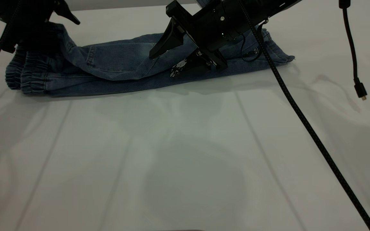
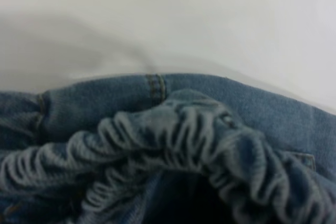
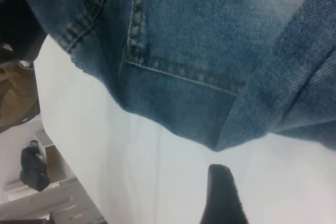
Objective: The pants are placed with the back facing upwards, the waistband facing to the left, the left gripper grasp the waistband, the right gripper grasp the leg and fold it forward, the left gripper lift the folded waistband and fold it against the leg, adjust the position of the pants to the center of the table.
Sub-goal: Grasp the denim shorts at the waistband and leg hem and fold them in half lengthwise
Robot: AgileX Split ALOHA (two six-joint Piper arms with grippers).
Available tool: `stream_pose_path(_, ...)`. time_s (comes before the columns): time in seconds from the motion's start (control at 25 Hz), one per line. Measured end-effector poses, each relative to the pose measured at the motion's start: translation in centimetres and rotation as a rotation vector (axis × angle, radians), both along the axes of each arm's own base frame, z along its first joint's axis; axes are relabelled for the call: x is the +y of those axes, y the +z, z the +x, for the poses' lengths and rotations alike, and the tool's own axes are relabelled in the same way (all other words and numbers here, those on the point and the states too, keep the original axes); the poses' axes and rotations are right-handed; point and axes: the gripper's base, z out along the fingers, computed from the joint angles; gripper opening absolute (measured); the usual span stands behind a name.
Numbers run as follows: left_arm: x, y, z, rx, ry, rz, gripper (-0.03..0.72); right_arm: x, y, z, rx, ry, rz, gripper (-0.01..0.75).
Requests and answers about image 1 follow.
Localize thin black wire loop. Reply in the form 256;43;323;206
240;19;268;62

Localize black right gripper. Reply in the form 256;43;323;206
149;0;286;73

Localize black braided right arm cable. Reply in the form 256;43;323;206
237;0;370;231

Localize loose black cable with plug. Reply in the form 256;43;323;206
339;0;368;101

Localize blue denim shorts with print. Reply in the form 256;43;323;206
5;22;295;97

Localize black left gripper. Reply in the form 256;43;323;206
0;0;81;54

